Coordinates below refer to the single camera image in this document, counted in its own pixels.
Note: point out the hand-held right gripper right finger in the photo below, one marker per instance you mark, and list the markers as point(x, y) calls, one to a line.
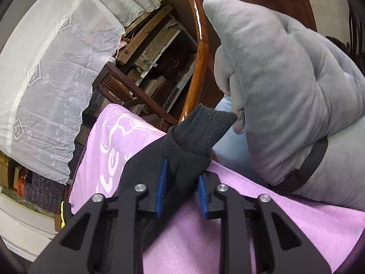
point(203, 197)

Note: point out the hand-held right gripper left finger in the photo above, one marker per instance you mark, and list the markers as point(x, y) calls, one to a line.
point(162, 189)

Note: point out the black zip jacket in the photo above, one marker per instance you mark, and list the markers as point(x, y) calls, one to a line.
point(194, 137)

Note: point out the pink tablecloth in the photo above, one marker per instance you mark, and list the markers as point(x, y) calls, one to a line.
point(185, 242)

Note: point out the light blue cloth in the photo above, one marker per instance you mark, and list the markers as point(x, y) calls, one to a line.
point(233, 148)

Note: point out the dark wooden chair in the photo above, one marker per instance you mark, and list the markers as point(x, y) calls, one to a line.
point(137, 91)

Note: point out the stack of patterned fabric boxes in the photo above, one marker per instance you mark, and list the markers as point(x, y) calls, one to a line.
point(42, 191)

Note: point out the white boards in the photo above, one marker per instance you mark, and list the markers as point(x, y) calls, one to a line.
point(22, 228)

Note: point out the stack of woven mats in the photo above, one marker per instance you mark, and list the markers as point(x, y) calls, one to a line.
point(159, 42)

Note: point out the tan woven boxes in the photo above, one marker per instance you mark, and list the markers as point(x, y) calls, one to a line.
point(7, 171)

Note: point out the white lace curtain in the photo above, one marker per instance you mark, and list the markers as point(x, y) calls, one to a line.
point(57, 62)

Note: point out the brown wooden door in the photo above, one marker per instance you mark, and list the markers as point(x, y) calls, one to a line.
point(285, 2)

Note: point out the curved wooden bed rail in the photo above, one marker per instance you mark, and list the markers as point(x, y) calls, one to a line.
point(203, 62)

